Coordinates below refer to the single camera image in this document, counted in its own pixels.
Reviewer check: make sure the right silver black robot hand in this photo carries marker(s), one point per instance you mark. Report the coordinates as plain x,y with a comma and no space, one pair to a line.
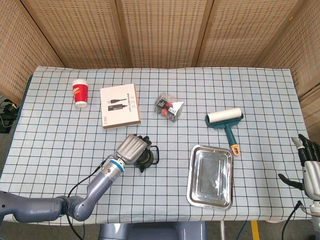
312,175

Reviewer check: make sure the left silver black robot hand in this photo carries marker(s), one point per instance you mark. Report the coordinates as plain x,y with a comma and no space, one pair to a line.
131,150

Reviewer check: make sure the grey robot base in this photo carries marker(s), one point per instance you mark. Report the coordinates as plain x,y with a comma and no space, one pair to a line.
152,231

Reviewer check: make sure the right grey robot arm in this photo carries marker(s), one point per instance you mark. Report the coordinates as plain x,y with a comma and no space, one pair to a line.
315,217

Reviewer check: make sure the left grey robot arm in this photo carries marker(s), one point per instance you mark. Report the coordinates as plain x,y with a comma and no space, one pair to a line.
82,197

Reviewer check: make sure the black cast iron teapot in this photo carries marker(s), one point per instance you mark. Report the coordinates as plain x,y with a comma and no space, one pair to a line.
152,160

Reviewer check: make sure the blue checked tablecloth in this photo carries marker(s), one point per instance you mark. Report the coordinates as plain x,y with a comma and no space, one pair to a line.
160,120

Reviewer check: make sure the woven bamboo screen panel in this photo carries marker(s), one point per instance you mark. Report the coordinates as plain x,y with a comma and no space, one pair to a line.
295,50
312,117
75,32
162,32
22,45
245,32

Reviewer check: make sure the red white paper cup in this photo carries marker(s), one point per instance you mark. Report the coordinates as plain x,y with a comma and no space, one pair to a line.
80,93

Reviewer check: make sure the stainless steel tray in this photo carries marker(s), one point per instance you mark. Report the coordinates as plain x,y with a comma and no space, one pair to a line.
210,177

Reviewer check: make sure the teal lint roller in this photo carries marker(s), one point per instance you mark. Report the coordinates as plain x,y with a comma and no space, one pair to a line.
226,120

